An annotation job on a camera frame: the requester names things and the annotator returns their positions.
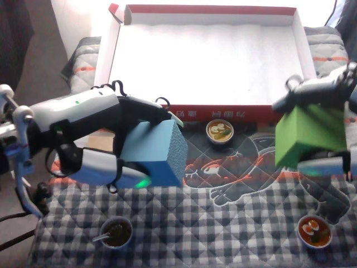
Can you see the white shallow tray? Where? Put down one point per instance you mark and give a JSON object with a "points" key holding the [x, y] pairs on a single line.
{"points": [[206, 56]]}

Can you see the grey quilt with bear print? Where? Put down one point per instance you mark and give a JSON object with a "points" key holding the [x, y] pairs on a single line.
{"points": [[195, 223]]}

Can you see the blue foam cube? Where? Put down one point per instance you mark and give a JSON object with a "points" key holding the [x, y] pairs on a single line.
{"points": [[150, 145]]}

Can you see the green foam cube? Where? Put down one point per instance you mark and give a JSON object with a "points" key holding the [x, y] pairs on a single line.
{"points": [[306, 134]]}

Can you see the wooden block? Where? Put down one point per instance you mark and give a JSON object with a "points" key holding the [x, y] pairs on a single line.
{"points": [[100, 142]]}

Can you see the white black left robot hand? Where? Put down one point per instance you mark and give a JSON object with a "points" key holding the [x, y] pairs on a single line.
{"points": [[315, 89]]}

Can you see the toy bowl red soup eggs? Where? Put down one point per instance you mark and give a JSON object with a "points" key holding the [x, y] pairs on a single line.
{"points": [[313, 231]]}

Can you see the toy bowl green soup spoon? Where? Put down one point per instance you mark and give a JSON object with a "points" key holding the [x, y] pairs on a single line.
{"points": [[117, 231]]}

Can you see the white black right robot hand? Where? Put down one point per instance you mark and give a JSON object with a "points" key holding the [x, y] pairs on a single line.
{"points": [[83, 109]]}

